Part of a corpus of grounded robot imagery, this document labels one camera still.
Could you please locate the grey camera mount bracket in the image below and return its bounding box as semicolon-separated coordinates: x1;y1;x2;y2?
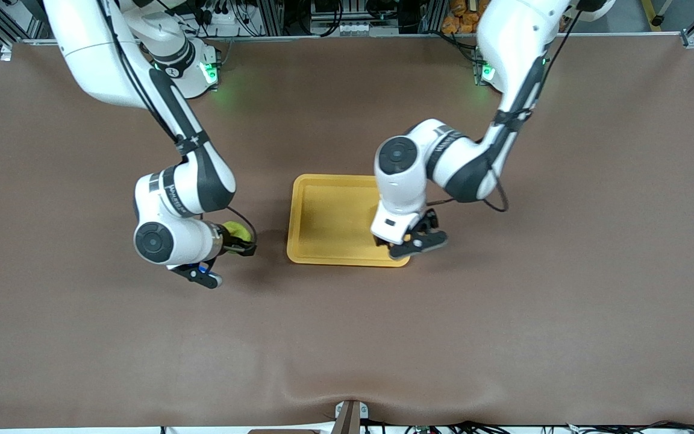
334;400;370;434

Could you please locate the yellow plastic tray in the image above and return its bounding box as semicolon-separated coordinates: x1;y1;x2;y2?
287;174;411;268

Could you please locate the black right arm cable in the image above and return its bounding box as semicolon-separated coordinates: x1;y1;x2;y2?
100;0;258;245

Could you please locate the white power strip with plugs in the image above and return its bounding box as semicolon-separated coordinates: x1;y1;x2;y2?
193;3;239;28

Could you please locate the green apple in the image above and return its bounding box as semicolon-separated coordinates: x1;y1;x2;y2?
222;221;252;243

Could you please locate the orange objects pile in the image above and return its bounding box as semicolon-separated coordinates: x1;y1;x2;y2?
442;0;487;34

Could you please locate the aluminium frame post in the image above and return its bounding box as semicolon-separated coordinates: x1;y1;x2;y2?
0;0;52;61

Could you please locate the aluminium table edge rail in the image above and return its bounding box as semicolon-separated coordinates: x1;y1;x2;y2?
13;33;685;46

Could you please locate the black cable bundle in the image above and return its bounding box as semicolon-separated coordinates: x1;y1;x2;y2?
404;420;694;434

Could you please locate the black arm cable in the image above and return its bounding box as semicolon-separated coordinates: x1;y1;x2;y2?
100;0;258;245
425;6;583;213

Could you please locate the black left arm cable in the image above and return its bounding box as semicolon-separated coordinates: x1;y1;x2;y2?
425;6;583;213

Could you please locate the brown table mat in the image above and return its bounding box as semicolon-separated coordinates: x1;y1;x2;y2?
0;36;694;430

